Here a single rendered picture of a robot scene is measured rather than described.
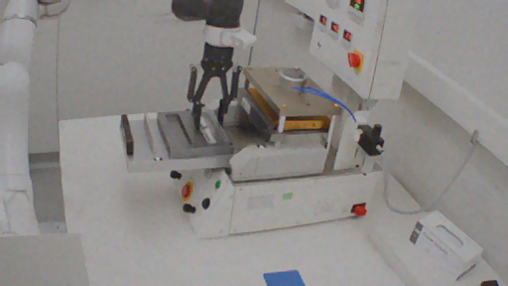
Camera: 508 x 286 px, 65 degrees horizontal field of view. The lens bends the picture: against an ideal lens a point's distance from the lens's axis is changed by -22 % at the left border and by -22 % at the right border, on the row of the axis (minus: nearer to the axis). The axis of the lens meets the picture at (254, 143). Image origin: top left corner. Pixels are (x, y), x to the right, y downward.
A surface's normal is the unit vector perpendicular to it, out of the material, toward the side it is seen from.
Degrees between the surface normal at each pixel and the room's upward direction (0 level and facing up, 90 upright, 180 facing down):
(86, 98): 90
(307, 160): 90
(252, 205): 90
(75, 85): 90
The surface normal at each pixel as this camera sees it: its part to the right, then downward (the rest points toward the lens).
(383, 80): 0.34, 0.50
